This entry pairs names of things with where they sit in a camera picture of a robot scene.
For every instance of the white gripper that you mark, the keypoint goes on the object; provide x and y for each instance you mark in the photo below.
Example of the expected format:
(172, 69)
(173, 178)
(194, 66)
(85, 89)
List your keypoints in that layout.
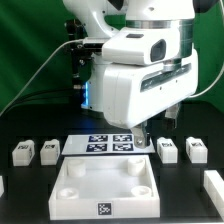
(133, 94)

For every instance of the white square tabletop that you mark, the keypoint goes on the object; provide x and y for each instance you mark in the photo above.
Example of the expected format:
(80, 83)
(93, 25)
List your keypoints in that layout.
(105, 187)

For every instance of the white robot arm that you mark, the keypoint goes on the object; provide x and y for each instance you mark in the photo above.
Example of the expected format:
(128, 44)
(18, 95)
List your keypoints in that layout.
(171, 20)

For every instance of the white sheet with markers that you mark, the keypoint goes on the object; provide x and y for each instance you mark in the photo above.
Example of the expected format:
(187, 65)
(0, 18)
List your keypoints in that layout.
(103, 144)

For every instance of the white obstacle block right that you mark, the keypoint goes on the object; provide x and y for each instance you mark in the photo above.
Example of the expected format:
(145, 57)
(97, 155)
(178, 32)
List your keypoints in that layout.
(214, 185)

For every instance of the white obstacle block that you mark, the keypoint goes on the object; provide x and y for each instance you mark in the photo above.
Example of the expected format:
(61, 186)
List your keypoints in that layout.
(1, 186)
(214, 185)

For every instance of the white obstacle block left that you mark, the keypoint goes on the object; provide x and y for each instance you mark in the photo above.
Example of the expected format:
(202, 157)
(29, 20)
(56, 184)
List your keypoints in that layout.
(1, 186)

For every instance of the black camera stand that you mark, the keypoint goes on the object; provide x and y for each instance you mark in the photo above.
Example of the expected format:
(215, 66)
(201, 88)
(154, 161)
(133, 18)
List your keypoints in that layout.
(76, 50)

